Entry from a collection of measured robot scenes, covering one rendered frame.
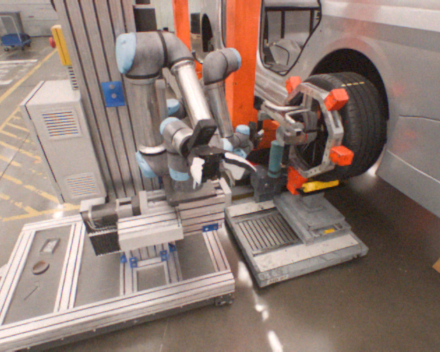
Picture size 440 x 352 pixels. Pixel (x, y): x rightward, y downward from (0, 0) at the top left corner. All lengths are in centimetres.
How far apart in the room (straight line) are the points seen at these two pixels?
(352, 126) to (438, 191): 47
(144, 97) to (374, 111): 117
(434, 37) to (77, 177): 158
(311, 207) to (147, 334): 136
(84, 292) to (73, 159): 79
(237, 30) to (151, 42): 97
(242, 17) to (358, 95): 81
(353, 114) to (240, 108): 78
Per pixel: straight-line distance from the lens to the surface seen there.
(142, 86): 102
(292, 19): 440
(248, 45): 193
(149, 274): 175
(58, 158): 133
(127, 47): 98
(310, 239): 205
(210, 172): 70
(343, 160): 156
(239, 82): 196
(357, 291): 208
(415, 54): 154
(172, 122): 84
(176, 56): 101
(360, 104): 165
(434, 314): 220
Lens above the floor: 158
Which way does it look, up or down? 34 degrees down
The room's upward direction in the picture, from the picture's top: straight up
